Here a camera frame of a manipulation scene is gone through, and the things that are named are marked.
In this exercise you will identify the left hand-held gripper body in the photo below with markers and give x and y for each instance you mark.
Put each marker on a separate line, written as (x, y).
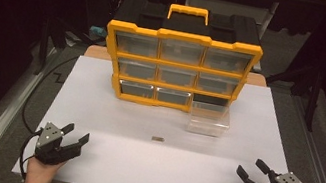
(50, 149)

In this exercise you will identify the person's left hand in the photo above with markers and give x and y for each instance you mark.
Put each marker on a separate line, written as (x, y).
(40, 174)

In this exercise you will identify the pulled-out clear plastic drawer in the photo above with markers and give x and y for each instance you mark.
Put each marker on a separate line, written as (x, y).
(209, 120)

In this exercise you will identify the small brown metal piece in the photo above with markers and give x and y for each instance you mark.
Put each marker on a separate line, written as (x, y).
(158, 139)

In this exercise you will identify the black stand legs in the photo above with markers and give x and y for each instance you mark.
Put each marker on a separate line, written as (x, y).
(45, 40)
(313, 98)

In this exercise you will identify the small teal object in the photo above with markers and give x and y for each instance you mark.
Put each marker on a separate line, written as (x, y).
(98, 31)

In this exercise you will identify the set of clear cabinet drawers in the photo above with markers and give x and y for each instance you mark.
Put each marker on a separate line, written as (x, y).
(177, 73)

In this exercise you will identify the yellow and black organizer cabinet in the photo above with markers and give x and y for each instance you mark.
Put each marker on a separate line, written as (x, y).
(182, 57)

